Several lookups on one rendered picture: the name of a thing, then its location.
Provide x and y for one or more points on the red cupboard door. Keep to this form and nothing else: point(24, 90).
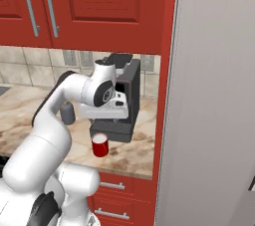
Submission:
point(16, 7)
point(106, 7)

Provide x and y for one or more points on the grey fridge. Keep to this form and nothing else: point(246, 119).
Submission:
point(209, 104)

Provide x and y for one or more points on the red cupboard side panel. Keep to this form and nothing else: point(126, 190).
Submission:
point(163, 70)

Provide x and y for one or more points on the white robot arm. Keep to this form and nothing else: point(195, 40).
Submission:
point(46, 130)

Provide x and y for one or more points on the grey wall socket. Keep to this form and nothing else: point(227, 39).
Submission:
point(86, 58)
point(147, 62)
point(69, 57)

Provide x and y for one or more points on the red mug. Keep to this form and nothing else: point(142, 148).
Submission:
point(100, 147)

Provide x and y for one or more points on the grey shaker bottle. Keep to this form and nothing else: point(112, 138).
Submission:
point(68, 113)

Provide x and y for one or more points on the black coffee machine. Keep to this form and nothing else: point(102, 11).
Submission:
point(130, 100)

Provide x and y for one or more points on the red drawer front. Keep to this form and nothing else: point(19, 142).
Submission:
point(123, 183)
point(119, 211)

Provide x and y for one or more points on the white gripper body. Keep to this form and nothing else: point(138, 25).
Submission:
point(99, 111)

